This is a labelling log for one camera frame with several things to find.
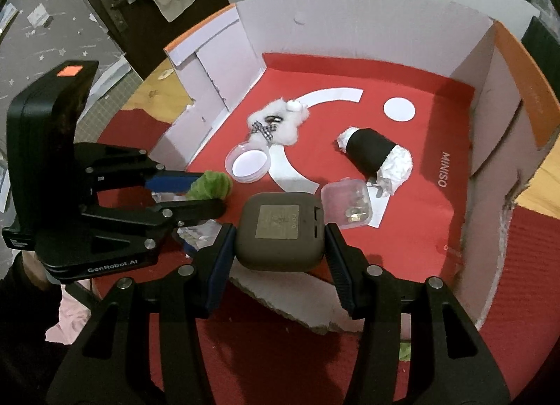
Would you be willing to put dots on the white fluffy toy with bow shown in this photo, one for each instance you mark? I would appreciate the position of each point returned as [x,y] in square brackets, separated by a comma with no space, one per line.
[288,129]

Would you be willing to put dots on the person's left forearm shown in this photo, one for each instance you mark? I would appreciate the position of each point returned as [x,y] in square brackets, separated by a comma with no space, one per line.
[22,322]

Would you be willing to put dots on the paper wall poster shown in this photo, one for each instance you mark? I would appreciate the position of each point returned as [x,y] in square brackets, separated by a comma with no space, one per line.
[8,17]

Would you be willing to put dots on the round clear plastic lid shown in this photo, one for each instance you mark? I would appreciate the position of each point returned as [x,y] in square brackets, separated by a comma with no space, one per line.
[247,164]

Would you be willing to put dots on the grey-brown rounded case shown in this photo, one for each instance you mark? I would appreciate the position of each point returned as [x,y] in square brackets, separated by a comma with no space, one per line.
[280,252]

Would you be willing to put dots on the clear rectangular plastic box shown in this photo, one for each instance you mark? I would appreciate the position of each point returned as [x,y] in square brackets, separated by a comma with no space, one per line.
[345,199]

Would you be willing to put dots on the person's pink clothing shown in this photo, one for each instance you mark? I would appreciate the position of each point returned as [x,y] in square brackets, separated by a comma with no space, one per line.
[70,322]

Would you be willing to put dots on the small white sticker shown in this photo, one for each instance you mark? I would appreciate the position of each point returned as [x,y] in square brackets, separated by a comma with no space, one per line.
[165,74]

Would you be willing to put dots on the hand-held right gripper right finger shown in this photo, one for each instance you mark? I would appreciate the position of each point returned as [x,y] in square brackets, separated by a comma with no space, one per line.
[337,252]

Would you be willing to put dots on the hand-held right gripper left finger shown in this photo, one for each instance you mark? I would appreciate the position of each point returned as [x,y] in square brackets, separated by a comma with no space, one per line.
[223,252]

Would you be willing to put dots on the red paper liner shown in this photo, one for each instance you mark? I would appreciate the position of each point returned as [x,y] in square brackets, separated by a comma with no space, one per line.
[415,212]

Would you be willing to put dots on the orange and white cardboard box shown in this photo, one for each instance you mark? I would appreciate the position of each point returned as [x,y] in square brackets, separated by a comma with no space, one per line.
[350,24]

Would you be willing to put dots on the black roll with white fluff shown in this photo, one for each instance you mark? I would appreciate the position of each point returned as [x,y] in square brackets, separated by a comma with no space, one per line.
[367,149]

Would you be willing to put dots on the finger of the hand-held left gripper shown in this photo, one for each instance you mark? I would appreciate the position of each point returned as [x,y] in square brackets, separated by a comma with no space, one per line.
[175,181]
[192,209]

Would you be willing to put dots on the red knitted cloth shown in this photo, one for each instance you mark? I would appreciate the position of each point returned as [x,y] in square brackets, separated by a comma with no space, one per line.
[284,365]

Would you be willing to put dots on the small white paper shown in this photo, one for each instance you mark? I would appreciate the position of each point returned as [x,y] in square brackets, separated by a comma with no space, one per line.
[39,15]

